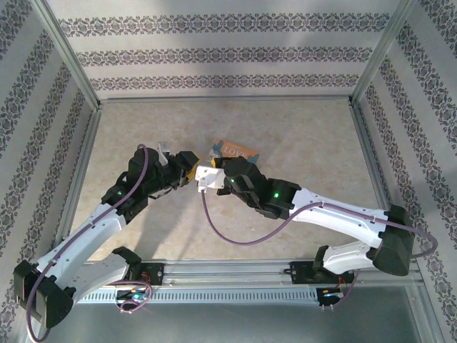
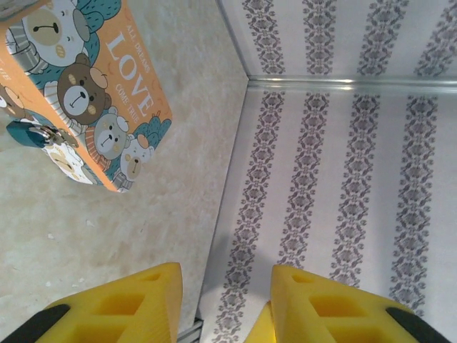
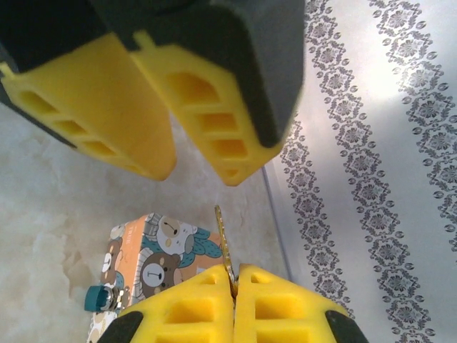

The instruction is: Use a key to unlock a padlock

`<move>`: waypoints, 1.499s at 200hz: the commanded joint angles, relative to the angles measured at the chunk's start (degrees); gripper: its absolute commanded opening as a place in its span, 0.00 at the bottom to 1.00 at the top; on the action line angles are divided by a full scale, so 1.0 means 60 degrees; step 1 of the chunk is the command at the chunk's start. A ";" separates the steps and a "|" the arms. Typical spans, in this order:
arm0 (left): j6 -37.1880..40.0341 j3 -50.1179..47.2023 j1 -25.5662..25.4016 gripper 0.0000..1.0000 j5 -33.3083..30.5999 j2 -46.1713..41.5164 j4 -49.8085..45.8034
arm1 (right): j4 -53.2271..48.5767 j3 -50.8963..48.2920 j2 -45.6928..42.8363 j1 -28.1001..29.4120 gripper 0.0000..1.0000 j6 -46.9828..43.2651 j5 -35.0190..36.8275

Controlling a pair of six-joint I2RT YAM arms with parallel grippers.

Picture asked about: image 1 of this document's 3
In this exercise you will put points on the printed cardboard box with lettering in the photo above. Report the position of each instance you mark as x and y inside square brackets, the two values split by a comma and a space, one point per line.
[237, 150]

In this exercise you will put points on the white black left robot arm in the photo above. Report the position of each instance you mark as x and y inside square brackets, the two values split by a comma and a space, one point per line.
[89, 232]

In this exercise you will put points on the left control board with LED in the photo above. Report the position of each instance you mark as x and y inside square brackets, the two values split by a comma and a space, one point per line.
[134, 296]

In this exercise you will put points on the control board with led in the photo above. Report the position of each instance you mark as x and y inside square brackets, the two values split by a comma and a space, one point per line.
[330, 293]
[134, 296]

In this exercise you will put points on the right control board with LED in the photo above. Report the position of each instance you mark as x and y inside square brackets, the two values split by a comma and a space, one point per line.
[330, 293]

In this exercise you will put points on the grey sheet metal panel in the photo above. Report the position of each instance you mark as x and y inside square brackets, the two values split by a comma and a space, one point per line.
[228, 323]

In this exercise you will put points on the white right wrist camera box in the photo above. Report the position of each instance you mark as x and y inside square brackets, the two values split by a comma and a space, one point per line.
[210, 177]

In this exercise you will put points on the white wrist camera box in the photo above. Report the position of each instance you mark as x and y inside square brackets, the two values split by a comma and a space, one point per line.
[164, 151]
[210, 177]

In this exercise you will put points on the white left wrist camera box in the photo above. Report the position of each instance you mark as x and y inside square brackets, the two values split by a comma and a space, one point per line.
[164, 151]

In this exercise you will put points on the aluminium back frame rail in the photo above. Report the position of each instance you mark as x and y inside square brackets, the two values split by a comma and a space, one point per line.
[214, 98]

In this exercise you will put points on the aluminium left side rail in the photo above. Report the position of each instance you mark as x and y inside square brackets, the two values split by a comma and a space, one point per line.
[81, 171]

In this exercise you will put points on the aluminium front frame beam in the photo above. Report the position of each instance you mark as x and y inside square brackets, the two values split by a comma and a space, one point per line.
[228, 273]

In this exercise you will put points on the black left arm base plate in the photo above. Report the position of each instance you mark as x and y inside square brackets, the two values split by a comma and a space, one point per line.
[153, 274]

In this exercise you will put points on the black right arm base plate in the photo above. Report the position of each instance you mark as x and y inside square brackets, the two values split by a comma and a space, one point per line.
[303, 273]

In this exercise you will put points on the aluminium right side rail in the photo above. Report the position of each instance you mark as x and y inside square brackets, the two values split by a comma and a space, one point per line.
[371, 160]

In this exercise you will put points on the aluminium left corner post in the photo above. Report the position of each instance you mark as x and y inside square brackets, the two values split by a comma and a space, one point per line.
[71, 53]

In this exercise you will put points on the aluminium corner post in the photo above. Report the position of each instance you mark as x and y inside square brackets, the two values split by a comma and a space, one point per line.
[71, 53]
[382, 50]

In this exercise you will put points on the aluminium right corner post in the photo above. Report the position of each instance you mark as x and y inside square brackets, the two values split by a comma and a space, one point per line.
[382, 50]

